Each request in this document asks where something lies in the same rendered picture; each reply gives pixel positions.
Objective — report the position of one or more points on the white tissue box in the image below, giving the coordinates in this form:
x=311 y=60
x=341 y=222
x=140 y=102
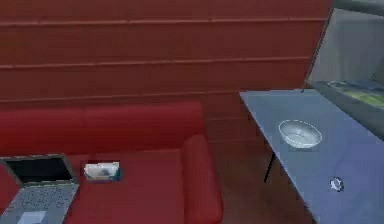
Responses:
x=101 y=171

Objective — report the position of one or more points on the grey open laptop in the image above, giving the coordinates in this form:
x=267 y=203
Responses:
x=41 y=193

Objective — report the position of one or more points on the clear glass bowl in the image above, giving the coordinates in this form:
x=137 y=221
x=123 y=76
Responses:
x=300 y=133

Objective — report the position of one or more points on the blue grey table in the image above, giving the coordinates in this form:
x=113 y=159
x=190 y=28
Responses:
x=333 y=160

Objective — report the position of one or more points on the red sofa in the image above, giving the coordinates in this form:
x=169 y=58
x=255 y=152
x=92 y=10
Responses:
x=143 y=186

